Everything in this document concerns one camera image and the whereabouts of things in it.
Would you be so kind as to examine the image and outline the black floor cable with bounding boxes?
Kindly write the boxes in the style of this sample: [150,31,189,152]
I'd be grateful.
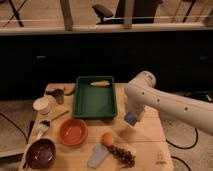
[165,126,200,171]

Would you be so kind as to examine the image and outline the yellow corn cob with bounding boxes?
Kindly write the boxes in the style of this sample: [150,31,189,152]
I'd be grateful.
[90,80,110,87]

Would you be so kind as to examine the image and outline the green plastic tray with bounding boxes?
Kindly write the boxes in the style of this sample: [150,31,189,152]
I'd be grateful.
[72,76,117,119]

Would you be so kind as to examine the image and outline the dark purple bowl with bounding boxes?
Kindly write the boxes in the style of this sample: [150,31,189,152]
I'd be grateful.
[26,139,56,169]

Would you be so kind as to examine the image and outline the light blue cloth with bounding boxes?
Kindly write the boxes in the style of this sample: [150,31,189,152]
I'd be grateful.
[87,144,109,169]

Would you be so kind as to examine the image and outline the white cup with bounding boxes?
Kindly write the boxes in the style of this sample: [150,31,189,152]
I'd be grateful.
[33,97,50,115]

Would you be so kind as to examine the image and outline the orange bowl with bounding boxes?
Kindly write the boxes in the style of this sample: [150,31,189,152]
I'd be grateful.
[58,119,88,146]

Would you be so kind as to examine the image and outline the blue sponge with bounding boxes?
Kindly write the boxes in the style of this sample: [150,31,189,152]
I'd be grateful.
[124,112,137,126]

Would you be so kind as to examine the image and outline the brown pine cone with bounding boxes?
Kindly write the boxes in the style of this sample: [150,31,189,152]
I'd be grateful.
[107,145,135,168]

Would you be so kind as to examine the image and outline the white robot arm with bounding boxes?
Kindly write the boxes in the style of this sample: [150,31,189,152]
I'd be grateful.
[124,71,213,136]

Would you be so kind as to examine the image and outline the small metal cup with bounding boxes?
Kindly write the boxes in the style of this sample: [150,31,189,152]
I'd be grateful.
[53,89,64,105]

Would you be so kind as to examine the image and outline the orange fruit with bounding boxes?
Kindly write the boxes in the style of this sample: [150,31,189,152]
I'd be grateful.
[101,133,114,146]

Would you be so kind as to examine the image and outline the black office chair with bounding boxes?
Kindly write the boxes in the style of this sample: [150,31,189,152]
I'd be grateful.
[92,0,160,25]

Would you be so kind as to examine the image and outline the black cable on left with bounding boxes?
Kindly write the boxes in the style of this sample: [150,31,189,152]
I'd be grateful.
[0,112,29,144]

